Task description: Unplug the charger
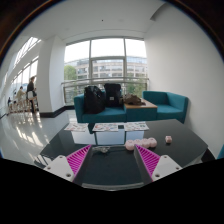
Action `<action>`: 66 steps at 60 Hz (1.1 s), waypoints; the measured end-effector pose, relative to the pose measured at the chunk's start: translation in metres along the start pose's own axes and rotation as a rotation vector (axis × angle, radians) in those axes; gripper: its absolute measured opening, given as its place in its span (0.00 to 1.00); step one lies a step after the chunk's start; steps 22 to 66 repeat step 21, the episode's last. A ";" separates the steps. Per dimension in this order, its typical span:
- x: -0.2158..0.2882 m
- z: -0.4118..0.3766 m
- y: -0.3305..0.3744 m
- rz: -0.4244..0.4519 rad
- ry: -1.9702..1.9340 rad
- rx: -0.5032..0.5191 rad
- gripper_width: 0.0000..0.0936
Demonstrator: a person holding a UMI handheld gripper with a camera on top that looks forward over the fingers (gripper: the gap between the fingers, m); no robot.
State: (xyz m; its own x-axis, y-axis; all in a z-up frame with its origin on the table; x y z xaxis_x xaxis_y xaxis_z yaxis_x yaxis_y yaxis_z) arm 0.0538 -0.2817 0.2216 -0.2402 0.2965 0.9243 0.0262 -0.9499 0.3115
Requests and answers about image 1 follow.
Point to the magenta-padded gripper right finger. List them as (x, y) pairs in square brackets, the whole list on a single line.
[(165, 167)]

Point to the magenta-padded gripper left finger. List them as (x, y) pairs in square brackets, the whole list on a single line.
[(61, 167)]

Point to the pink cartoon-print charger block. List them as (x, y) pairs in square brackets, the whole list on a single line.
[(168, 139)]

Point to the pink power strip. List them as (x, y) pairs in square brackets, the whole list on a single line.
[(141, 143)]

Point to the small colourful sticker sheet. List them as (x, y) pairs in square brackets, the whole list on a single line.
[(76, 127)]

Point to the teal chair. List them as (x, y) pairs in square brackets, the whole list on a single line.
[(221, 152)]

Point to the medium colourful sticker sheet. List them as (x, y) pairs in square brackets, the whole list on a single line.
[(105, 127)]

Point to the teal sofa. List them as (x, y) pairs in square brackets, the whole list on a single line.
[(170, 106)]

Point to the wooden sofa table top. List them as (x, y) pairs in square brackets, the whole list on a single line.
[(150, 105)]

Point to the brown crumpled jacket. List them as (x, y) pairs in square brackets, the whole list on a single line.
[(134, 99)]

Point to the black plastic bag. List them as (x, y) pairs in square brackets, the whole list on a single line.
[(94, 100)]

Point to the person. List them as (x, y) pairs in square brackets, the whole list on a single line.
[(20, 95), (31, 88)]

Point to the black backpack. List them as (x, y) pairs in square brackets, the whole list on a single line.
[(113, 95)]

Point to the metal window handrail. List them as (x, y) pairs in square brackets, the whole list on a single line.
[(100, 81)]

